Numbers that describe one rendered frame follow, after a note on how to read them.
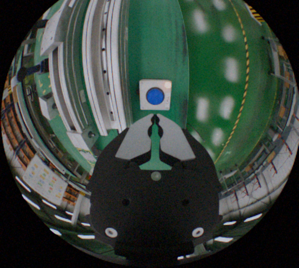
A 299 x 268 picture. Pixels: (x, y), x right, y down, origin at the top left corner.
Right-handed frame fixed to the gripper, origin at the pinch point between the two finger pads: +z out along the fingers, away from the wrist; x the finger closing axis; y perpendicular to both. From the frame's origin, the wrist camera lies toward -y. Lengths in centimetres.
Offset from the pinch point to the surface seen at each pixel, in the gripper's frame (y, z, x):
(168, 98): 0.6, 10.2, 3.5
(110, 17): -20.4, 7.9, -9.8
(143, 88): -2.0, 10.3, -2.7
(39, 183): 163, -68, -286
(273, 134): 100, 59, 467
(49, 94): -4, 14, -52
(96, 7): -27.7, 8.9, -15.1
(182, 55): -11.6, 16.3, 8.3
